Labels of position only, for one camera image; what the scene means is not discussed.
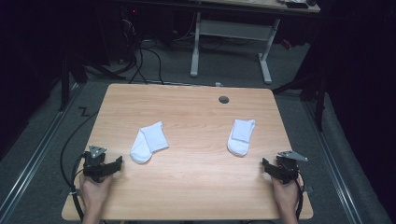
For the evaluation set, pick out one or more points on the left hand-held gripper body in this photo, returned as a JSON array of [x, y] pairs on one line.
[[93, 165]]

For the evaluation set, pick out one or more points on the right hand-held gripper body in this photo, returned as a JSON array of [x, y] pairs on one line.
[[286, 171]]

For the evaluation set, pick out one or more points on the white sock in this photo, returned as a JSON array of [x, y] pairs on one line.
[[240, 137], [151, 140]]

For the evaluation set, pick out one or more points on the person's right hand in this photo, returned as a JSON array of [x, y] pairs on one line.
[[288, 196]]

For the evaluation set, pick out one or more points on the person's left hand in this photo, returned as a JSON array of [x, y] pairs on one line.
[[93, 194]]

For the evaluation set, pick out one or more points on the black metal stand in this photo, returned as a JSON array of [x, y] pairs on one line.
[[320, 102], [64, 84]]

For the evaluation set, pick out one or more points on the grey round table grommet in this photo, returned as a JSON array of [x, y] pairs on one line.
[[223, 100]]

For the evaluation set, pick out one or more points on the small white floor fitting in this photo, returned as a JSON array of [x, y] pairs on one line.
[[219, 84]]

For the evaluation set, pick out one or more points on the small red object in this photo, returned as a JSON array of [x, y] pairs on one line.
[[286, 44]]

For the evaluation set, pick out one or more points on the dark computer tower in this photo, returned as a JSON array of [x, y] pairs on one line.
[[129, 31]]

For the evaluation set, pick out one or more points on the white-legged wooden desk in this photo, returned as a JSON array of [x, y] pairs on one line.
[[236, 29]]

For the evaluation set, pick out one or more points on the black flat device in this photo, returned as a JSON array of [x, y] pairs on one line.
[[296, 4]]

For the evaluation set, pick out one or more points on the metal floor rail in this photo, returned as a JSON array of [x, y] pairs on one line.
[[34, 161], [333, 161]]

